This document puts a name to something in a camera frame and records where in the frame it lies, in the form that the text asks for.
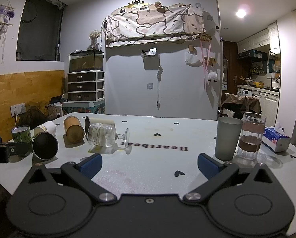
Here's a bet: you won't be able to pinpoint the dried flower bunch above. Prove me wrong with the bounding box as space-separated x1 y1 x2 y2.
89 29 101 50

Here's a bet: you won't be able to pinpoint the steel cup with dark inside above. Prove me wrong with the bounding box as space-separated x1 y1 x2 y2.
32 131 59 160

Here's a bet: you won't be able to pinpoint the white paper cup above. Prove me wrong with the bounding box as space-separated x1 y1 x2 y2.
33 121 57 137

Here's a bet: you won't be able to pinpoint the clear glass goblet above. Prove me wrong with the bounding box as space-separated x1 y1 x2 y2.
87 123 130 155

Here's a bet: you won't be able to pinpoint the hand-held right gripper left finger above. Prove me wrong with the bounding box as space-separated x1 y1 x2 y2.
25 153 118 202

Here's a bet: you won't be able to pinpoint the patterned storage box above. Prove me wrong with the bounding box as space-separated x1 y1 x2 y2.
62 101 106 116

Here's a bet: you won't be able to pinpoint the dark net bag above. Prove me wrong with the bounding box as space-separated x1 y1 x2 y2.
21 105 49 127

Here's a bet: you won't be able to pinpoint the white drawer unit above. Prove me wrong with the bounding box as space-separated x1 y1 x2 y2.
67 71 106 102

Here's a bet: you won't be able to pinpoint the white plastic bag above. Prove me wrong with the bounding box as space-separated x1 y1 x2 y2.
185 52 203 67

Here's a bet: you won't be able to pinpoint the white kitchen wall cabinets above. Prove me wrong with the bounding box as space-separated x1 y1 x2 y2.
237 21 281 55

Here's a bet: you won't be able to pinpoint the white wall socket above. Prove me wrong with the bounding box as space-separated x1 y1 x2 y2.
10 103 26 117

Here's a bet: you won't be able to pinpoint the dark wooden door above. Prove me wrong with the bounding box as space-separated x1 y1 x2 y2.
222 41 238 95

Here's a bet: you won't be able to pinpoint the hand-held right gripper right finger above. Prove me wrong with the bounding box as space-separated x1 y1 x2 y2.
183 153 275 202

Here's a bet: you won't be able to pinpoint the blue and white tissue box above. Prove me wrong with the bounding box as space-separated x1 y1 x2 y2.
260 122 291 153

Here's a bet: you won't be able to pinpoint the white washing machine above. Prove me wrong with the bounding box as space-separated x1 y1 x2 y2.
237 87 262 105

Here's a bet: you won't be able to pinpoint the dark window cover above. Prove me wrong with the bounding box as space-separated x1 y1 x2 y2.
15 0 65 61

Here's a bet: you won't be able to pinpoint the gold crown decoration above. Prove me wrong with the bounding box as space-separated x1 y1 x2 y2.
124 0 149 9

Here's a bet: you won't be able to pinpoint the purple plush toy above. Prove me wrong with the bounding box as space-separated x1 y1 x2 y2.
0 6 15 23

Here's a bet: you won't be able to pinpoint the clear glass with brown bands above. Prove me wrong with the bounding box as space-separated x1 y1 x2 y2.
237 112 267 160

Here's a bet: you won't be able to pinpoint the chair with brown jacket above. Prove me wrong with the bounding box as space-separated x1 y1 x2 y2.
219 93 262 124

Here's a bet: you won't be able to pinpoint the round ceiling light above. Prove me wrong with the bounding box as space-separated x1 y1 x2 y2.
235 8 248 19

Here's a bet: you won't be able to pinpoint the printed cloth on wall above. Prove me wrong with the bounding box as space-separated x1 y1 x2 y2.
104 3 207 48

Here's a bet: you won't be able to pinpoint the glass fish tank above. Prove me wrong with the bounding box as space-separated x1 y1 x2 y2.
69 50 104 73

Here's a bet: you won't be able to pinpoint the pink sticks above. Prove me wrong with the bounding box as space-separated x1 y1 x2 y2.
201 42 212 90

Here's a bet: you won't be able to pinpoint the green tin can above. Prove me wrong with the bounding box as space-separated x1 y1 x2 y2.
11 125 31 145

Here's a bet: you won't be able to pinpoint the hanging white cable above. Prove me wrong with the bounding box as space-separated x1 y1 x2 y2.
156 65 164 110

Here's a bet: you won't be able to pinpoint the cream cup with dark lid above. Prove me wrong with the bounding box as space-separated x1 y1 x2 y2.
85 115 115 132

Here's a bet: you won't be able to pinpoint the grey frosted cup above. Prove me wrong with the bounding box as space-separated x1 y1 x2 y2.
215 117 243 161

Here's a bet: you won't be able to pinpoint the brown wooden cup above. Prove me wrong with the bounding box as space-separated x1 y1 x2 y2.
63 115 85 144

